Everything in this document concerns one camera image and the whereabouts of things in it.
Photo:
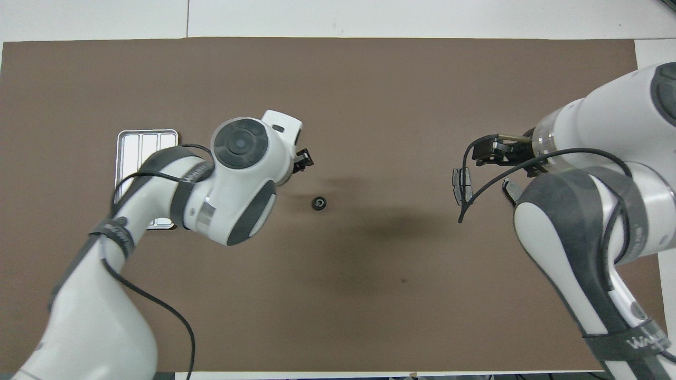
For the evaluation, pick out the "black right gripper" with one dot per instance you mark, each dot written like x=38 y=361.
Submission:
x=512 y=152

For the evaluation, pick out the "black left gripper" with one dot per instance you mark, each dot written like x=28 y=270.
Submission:
x=302 y=159

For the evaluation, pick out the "black bearing gear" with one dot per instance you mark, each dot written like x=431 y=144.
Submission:
x=318 y=203

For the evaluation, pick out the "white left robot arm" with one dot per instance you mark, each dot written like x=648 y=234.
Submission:
x=243 y=174

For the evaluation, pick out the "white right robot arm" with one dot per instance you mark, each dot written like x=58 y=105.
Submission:
x=607 y=121

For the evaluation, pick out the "silver metal tray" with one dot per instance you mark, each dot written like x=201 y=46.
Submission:
x=137 y=150

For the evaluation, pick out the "rectangular grey brake pad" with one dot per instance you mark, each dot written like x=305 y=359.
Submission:
x=460 y=184

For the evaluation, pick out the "curved grey brake pad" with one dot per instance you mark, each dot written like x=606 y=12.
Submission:
x=509 y=191

